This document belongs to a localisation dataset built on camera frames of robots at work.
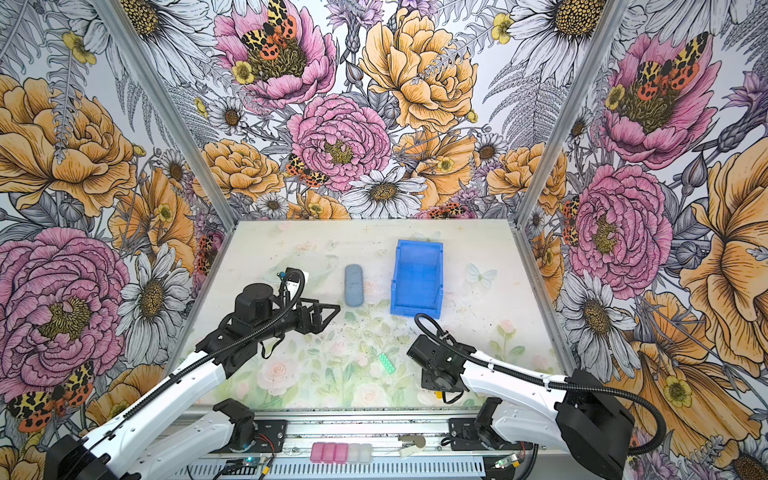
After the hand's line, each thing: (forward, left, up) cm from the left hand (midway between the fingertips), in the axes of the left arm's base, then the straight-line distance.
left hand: (327, 314), depth 77 cm
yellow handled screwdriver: (-15, -29, -16) cm, 36 cm away
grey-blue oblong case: (+18, -4, -14) cm, 23 cm away
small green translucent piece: (-8, -16, -17) cm, 24 cm away
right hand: (-14, -28, -17) cm, 36 cm away
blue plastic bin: (+20, -26, -17) cm, 37 cm away
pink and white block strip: (-28, -4, -16) cm, 32 cm away
